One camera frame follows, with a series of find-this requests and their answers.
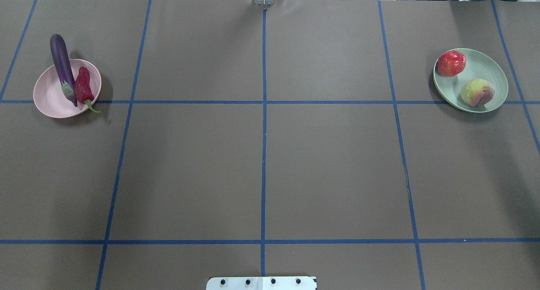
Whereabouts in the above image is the red pomegranate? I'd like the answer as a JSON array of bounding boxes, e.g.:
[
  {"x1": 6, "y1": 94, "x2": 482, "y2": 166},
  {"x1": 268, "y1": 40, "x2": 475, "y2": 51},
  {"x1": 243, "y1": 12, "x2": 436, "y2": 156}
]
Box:
[{"x1": 435, "y1": 50, "x2": 467, "y2": 77}]

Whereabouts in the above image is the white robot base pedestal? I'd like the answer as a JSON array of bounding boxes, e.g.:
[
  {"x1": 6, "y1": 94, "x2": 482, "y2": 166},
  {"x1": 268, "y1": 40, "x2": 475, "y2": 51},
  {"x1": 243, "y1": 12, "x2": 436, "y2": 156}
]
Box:
[{"x1": 206, "y1": 276, "x2": 318, "y2": 290}]

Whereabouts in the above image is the pink plate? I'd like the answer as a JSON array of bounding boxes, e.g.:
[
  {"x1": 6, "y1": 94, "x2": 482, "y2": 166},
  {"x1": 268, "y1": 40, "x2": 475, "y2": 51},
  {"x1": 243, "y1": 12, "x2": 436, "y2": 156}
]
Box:
[{"x1": 33, "y1": 59, "x2": 102, "y2": 119}]

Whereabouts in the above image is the red chili pepper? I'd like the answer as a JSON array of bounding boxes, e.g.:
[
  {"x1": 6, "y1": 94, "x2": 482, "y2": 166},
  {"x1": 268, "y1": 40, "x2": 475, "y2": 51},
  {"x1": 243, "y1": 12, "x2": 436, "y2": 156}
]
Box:
[{"x1": 74, "y1": 66, "x2": 101, "y2": 114}]

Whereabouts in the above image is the purple eggplant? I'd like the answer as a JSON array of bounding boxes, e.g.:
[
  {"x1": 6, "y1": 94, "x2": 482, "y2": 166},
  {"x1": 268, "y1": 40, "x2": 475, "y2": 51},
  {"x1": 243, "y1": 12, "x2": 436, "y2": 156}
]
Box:
[{"x1": 50, "y1": 34, "x2": 78, "y2": 107}]

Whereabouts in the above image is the peach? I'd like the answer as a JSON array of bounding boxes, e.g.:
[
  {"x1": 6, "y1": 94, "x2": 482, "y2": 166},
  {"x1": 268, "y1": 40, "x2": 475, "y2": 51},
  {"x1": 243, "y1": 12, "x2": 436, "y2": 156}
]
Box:
[{"x1": 460, "y1": 79, "x2": 495, "y2": 107}]

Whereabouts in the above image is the green plate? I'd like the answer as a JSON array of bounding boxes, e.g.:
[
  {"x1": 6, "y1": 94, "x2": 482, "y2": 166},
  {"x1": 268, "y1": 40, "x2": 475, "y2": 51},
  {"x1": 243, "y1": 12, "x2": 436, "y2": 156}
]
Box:
[{"x1": 432, "y1": 48, "x2": 508, "y2": 113}]

